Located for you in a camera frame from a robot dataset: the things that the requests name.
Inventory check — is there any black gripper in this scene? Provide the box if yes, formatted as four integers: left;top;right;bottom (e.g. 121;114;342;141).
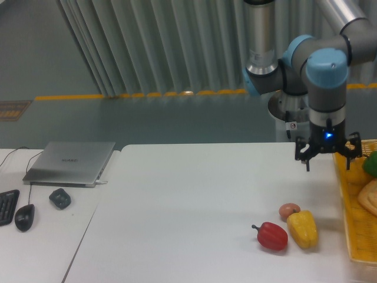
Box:
295;119;362;172

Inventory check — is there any yellow bell pepper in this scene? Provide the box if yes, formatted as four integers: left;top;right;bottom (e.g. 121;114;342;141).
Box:
286;210;319;249

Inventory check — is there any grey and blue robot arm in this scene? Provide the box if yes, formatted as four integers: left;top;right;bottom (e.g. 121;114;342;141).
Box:
243;1;376;164

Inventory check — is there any green bell pepper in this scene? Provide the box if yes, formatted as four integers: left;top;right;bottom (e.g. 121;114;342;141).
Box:
362;151;377;178

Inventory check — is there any yellow woven basket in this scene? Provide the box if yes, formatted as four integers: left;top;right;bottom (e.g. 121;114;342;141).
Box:
333;139;376;265

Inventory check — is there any red bell pepper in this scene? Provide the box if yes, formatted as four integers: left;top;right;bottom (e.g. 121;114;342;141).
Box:
251;222;288;251

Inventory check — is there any beige bread loaf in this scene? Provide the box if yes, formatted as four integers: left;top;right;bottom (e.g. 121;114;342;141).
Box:
358;179;377;216

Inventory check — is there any brown egg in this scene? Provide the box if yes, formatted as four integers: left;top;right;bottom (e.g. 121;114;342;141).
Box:
279;203;301;221

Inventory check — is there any silver closed laptop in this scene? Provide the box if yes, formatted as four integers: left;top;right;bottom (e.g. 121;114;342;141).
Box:
23;141;115;187

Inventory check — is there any small black device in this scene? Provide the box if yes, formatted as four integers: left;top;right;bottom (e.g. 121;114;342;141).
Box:
49;188;71;210

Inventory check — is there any black computer mouse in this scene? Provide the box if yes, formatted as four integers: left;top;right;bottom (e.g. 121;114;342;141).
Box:
15;204;35;232

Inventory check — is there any black keyboard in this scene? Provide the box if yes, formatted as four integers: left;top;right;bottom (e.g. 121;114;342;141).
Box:
0;189;19;226

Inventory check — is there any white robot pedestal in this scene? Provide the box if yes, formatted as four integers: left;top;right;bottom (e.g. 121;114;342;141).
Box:
268;91;310;142

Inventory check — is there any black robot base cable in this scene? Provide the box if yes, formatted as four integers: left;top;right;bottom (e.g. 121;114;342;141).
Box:
284;110;293;140

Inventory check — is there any black mouse cable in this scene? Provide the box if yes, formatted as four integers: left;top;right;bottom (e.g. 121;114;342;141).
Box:
25;150;45;205

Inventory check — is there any black laptop cable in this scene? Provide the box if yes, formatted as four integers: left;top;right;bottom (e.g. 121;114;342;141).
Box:
0;146;31;167

